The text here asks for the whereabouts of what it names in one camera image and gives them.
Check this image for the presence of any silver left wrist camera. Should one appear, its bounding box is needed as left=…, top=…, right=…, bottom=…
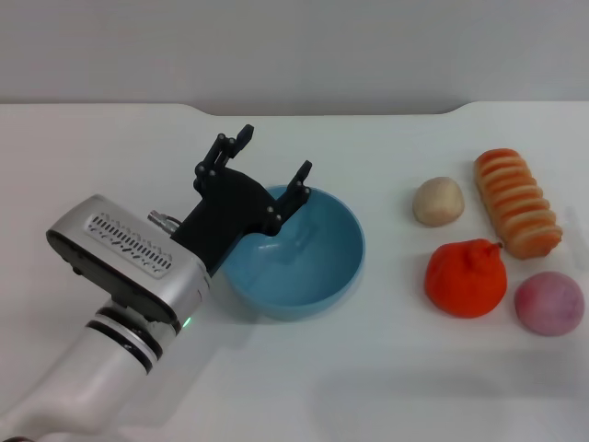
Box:
left=45, top=193, right=209, bottom=329

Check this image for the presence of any blue bowl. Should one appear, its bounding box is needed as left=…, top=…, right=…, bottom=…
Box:
left=220, top=184, right=366, bottom=322

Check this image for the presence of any orange fruit with stem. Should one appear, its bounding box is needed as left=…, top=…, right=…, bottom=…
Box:
left=424, top=238, right=508, bottom=320

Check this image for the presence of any round pink bun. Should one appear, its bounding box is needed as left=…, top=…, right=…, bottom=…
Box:
left=514, top=271, right=585, bottom=337

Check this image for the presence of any round beige bun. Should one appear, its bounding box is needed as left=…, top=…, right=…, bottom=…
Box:
left=412, top=176, right=465, bottom=227

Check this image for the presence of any long striped bread roll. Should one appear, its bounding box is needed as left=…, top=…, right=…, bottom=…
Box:
left=474, top=147, right=563, bottom=260

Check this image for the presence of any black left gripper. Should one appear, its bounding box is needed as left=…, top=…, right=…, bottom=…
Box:
left=170, top=122, right=315, bottom=277

